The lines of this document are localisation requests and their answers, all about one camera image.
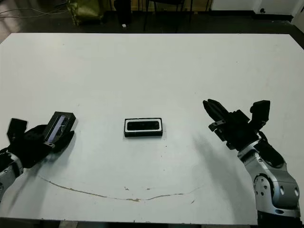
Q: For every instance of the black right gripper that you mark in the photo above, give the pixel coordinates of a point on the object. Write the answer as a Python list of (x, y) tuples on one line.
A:
[(240, 131)]

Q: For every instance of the white cabinet with black knob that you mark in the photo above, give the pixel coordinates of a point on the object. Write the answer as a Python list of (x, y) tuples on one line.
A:
[(273, 6)]

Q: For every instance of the black slim camera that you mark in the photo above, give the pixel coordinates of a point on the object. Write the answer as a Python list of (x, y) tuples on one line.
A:
[(142, 126)]

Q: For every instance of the black upright floor object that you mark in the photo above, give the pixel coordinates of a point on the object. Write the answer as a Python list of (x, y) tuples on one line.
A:
[(123, 10)]

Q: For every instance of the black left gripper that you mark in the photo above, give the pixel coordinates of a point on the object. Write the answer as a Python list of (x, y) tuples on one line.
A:
[(31, 147)]

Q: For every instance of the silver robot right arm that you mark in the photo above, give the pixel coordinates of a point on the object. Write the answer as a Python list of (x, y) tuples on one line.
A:
[(273, 187)]

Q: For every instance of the olive green bag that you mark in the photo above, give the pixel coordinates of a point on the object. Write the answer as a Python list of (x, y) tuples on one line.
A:
[(86, 10)]

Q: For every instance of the black box lid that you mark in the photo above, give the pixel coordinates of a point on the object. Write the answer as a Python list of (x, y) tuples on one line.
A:
[(53, 126)]

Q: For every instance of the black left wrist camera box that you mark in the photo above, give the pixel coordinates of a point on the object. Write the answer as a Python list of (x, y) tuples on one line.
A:
[(16, 127)]

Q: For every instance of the black office chair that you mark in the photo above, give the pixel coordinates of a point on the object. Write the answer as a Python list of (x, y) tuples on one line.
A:
[(166, 2)]

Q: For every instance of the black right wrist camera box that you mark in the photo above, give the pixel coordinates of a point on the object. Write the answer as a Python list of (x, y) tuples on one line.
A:
[(261, 109)]

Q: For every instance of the white board panel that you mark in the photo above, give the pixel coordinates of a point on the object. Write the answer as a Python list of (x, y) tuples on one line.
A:
[(299, 23)]

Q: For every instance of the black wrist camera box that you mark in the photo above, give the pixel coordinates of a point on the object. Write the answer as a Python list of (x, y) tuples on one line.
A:
[(16, 127), (261, 109)]

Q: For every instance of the black box with white insert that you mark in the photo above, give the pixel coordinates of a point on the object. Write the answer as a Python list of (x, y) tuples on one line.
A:
[(142, 134)]

